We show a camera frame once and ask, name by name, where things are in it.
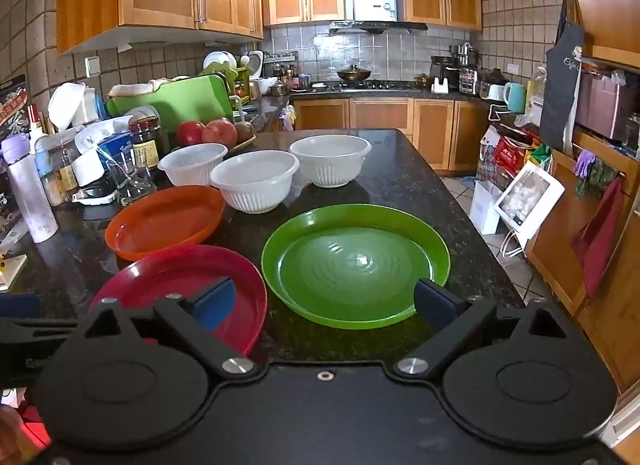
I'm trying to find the brown kiwi fruit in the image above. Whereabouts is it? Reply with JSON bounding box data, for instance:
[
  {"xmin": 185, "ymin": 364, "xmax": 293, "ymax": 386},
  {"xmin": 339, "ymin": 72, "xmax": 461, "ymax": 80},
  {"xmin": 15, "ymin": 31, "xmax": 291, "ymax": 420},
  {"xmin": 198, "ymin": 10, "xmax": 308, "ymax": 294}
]
[{"xmin": 234, "ymin": 122, "xmax": 255, "ymax": 144}]

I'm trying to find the orange plastic plate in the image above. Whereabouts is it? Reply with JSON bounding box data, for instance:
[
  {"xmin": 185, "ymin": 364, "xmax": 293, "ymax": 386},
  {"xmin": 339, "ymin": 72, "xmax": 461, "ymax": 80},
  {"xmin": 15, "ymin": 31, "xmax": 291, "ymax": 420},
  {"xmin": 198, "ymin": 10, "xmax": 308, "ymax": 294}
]
[{"xmin": 104, "ymin": 186, "xmax": 226, "ymax": 261}]

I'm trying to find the yellow fruit tray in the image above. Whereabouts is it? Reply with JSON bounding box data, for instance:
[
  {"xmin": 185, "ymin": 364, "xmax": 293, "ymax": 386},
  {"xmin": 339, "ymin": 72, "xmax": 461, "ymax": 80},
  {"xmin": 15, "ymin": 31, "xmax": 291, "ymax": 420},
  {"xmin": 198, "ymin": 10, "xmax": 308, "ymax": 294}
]
[{"xmin": 228, "ymin": 134, "xmax": 257, "ymax": 154}]

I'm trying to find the red hanging towel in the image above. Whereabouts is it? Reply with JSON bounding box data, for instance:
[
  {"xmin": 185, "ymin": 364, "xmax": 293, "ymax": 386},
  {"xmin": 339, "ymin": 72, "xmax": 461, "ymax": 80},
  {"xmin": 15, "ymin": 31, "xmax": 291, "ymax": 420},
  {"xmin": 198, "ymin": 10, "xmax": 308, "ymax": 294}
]
[{"xmin": 570, "ymin": 177, "xmax": 623, "ymax": 297}]

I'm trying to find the teal electric kettle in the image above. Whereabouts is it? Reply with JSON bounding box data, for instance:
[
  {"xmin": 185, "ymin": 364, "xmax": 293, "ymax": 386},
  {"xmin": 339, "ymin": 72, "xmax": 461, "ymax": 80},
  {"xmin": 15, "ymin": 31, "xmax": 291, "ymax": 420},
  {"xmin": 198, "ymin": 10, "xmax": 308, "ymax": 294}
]
[{"xmin": 503, "ymin": 83, "xmax": 526, "ymax": 114}]

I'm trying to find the dark jar red lid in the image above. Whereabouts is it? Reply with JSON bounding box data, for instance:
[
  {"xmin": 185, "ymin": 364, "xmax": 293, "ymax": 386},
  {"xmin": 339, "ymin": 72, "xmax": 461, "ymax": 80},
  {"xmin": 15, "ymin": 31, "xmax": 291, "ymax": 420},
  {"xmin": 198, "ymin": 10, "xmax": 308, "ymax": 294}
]
[{"xmin": 128, "ymin": 116, "xmax": 160, "ymax": 170}]

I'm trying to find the clear glass cup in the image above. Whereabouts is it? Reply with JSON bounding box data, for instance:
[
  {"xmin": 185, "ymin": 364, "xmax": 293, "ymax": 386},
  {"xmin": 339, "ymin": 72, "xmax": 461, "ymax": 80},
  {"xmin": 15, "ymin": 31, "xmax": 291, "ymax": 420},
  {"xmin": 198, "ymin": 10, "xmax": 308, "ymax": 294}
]
[{"xmin": 110, "ymin": 153, "xmax": 157, "ymax": 207}]

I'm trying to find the white windowed box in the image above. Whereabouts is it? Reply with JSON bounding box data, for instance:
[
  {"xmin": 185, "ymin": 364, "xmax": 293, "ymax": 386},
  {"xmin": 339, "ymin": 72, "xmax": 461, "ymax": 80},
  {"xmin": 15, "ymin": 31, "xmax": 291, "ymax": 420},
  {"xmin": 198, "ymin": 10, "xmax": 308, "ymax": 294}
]
[{"xmin": 494, "ymin": 162, "xmax": 565, "ymax": 249}]

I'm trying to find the black wok on stove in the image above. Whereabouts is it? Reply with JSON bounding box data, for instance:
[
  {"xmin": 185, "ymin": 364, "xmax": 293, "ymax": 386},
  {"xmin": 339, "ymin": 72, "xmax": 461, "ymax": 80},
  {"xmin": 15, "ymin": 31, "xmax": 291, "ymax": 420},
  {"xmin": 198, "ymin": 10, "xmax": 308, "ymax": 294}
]
[{"xmin": 337, "ymin": 64, "xmax": 371, "ymax": 83}]

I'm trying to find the red apple right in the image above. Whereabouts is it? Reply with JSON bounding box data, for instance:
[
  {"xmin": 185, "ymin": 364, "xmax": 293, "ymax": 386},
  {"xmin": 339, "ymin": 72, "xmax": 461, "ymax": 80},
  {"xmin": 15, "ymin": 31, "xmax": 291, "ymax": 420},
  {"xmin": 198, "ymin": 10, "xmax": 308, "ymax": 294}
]
[{"xmin": 202, "ymin": 118, "xmax": 238, "ymax": 149}]

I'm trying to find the red apple left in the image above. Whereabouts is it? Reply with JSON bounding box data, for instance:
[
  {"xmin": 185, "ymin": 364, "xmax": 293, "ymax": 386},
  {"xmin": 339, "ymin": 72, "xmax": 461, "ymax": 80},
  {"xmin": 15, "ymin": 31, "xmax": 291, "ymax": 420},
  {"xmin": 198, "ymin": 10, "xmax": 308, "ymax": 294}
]
[{"xmin": 176, "ymin": 121, "xmax": 205, "ymax": 147}]

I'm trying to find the green plastic plate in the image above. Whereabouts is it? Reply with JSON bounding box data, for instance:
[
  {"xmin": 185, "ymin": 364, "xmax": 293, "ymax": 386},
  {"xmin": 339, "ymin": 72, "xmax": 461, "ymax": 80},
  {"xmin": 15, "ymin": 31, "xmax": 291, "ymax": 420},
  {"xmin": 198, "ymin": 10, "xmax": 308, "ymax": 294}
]
[{"xmin": 260, "ymin": 203, "xmax": 451, "ymax": 329}]

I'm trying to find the blue carton box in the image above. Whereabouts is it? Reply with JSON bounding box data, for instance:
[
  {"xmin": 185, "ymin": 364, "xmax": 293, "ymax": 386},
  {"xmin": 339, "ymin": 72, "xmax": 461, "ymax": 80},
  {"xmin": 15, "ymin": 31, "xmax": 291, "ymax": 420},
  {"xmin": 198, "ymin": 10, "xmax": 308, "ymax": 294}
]
[{"xmin": 98, "ymin": 132, "xmax": 132, "ymax": 170}]

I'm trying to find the white ribbed bowl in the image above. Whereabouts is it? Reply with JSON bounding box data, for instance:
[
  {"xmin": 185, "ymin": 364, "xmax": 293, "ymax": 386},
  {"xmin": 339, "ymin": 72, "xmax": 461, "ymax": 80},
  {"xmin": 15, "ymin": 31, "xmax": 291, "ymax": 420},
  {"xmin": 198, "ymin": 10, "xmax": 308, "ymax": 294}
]
[
  {"xmin": 158, "ymin": 144, "xmax": 228, "ymax": 187},
  {"xmin": 288, "ymin": 135, "xmax": 372, "ymax": 189},
  {"xmin": 209, "ymin": 150, "xmax": 299, "ymax": 215}
]

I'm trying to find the lilac water bottle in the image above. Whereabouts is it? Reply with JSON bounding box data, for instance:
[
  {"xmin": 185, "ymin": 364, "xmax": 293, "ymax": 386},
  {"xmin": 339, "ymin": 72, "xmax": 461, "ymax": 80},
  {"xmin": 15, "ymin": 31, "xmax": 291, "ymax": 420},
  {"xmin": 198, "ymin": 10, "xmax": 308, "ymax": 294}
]
[{"xmin": 1, "ymin": 134, "xmax": 58, "ymax": 244}]

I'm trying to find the green cutting board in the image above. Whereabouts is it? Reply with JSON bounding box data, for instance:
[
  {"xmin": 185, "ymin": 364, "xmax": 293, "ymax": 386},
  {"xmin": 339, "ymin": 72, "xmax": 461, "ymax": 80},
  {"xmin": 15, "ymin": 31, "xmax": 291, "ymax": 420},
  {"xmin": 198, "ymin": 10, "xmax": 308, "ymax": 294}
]
[{"xmin": 106, "ymin": 74, "xmax": 233, "ymax": 133}]

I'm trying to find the dark hanging apron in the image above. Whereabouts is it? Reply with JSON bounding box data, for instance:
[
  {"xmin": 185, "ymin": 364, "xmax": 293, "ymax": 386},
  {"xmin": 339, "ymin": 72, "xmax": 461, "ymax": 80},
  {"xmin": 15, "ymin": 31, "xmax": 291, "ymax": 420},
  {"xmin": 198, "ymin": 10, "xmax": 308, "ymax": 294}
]
[{"xmin": 539, "ymin": 0, "xmax": 585, "ymax": 154}]

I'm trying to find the red apple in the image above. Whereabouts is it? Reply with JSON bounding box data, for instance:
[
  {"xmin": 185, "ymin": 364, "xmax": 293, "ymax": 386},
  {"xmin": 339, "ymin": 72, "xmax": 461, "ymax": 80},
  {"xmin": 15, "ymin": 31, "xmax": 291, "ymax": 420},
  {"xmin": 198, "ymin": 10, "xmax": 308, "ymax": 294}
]
[
  {"xmin": 176, "ymin": 121, "xmax": 205, "ymax": 147},
  {"xmin": 202, "ymin": 118, "xmax": 238, "ymax": 149}
]

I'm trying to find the magenta plastic plate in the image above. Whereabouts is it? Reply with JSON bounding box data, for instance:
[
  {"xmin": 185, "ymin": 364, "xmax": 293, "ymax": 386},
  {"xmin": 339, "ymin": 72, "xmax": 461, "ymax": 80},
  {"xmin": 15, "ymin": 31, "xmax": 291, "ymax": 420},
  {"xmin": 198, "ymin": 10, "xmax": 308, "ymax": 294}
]
[{"xmin": 91, "ymin": 245, "xmax": 268, "ymax": 355}]

